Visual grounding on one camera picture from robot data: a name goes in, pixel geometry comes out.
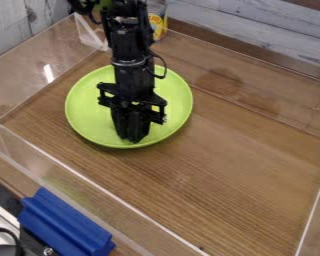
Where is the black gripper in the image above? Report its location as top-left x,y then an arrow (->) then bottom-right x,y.
97,82 -> 166,143

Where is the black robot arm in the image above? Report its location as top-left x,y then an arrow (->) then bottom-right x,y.
67,0 -> 166,143

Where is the green round plate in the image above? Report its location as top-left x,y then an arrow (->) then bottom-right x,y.
63,65 -> 193,149

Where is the yellow pineapple can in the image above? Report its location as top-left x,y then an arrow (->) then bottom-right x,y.
148,0 -> 168,41

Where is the blue plastic clamp block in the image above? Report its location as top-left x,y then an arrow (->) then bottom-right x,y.
18,187 -> 115,256

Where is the clear acrylic corner bracket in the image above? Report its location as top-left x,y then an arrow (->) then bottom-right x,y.
74,13 -> 109,52

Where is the clear acrylic enclosure wall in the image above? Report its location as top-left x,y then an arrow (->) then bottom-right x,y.
0,120 -> 209,256

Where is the black cable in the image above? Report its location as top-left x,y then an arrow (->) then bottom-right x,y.
0,227 -> 23,256

